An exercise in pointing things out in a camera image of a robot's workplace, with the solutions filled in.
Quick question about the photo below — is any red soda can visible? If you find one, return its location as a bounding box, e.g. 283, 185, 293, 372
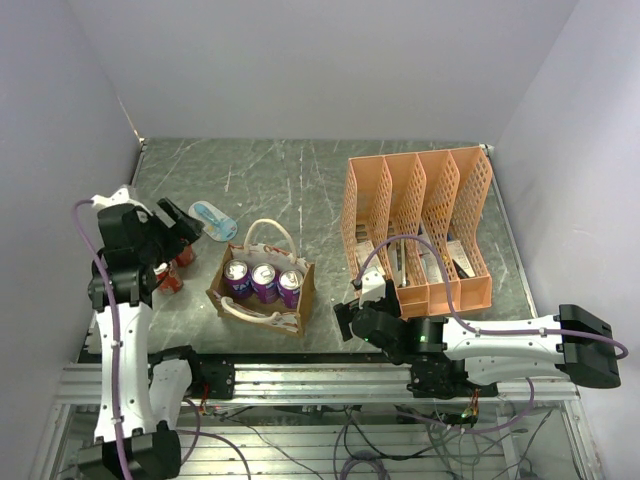
174, 245, 196, 268

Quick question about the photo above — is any silver top soda can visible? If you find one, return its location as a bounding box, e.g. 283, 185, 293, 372
154, 262, 184, 295

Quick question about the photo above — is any purple soda can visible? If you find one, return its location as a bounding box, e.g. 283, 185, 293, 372
223, 259, 253, 299
251, 263, 279, 304
278, 270, 304, 310

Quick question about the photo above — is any brown canvas tote bag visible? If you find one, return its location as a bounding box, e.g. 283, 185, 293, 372
206, 218, 315, 337

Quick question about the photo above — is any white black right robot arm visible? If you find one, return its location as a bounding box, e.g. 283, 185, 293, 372
333, 301, 621, 399

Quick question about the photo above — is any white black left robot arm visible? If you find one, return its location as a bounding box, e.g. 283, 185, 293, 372
78, 187, 204, 479

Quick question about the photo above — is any blue white blister pack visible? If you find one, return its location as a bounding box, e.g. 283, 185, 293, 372
189, 201, 238, 243

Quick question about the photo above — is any metal stapler tool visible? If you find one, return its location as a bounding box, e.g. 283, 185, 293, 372
389, 239, 408, 288

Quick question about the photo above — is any white red box in organizer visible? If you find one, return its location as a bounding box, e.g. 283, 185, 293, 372
418, 243, 444, 284

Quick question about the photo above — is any peach plastic file organizer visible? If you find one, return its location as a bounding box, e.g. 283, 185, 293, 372
341, 146, 492, 319

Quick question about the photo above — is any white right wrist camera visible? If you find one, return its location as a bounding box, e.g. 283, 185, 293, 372
353, 267, 386, 305

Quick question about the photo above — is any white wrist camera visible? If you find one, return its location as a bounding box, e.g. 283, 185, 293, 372
91, 185, 151, 213
353, 267, 386, 305

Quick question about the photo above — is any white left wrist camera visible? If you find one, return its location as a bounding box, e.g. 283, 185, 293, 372
91, 185, 151, 213

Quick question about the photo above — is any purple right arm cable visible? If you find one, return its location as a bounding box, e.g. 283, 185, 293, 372
353, 233, 630, 361

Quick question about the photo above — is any aluminium frame rail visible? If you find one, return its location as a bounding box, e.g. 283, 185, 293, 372
54, 364, 580, 405

